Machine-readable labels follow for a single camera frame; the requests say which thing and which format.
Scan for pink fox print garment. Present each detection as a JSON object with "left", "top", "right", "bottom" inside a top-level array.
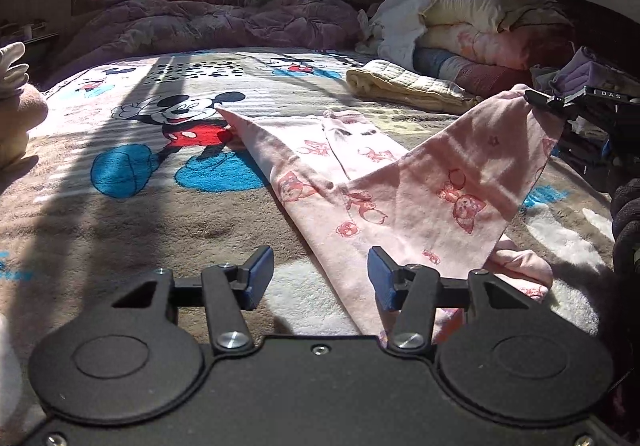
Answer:
[{"left": 224, "top": 86, "right": 562, "bottom": 335}]

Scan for pile of small folded clothes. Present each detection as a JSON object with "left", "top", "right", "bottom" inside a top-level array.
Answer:
[{"left": 529, "top": 47, "right": 639, "bottom": 98}]

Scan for stack of folded quilts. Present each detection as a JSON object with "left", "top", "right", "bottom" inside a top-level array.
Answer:
[{"left": 412, "top": 0, "right": 575, "bottom": 98}]

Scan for Mickey Mouse bed blanket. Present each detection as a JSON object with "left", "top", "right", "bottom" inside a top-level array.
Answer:
[{"left": 0, "top": 45, "right": 616, "bottom": 432}]

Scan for folded yellow quilted blanket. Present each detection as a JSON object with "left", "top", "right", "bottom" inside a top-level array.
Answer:
[{"left": 345, "top": 60, "right": 483, "bottom": 115}]

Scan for white crumpled sheet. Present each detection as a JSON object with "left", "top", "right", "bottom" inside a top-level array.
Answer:
[{"left": 355, "top": 0, "right": 437, "bottom": 70}]

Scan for beige folded blanket stack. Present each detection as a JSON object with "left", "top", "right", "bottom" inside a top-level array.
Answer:
[{"left": 0, "top": 84, "right": 49, "bottom": 169}]

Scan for purple crumpled comforter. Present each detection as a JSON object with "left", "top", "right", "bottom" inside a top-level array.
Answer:
[{"left": 42, "top": 0, "right": 361, "bottom": 90}]

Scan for white folded garment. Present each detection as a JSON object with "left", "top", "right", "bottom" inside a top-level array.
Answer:
[{"left": 0, "top": 41, "right": 29, "bottom": 100}]

